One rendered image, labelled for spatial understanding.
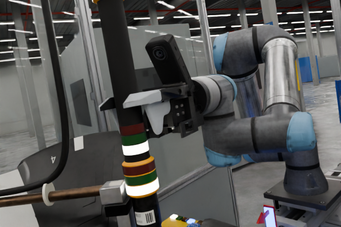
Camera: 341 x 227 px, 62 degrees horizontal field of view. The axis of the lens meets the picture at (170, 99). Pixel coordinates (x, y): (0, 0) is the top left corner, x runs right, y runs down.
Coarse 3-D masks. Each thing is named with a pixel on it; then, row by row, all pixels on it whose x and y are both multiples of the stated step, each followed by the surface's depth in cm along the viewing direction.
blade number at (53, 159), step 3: (54, 153) 53; (57, 153) 53; (48, 156) 52; (51, 156) 52; (54, 156) 52; (57, 156) 52; (48, 159) 52; (51, 159) 52; (54, 159) 52; (57, 159) 52; (48, 162) 51; (51, 162) 51; (54, 162) 51; (57, 162) 51; (51, 165) 51; (54, 165) 51
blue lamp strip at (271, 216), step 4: (264, 208) 65; (268, 208) 64; (264, 212) 65; (272, 212) 64; (268, 216) 65; (272, 216) 64; (268, 220) 65; (272, 220) 64; (268, 224) 65; (272, 224) 64
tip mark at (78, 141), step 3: (75, 138) 55; (78, 138) 55; (81, 138) 55; (75, 141) 54; (78, 141) 54; (81, 141) 54; (75, 144) 54; (78, 144) 53; (81, 144) 53; (75, 147) 53; (78, 147) 53; (81, 147) 53; (75, 150) 53
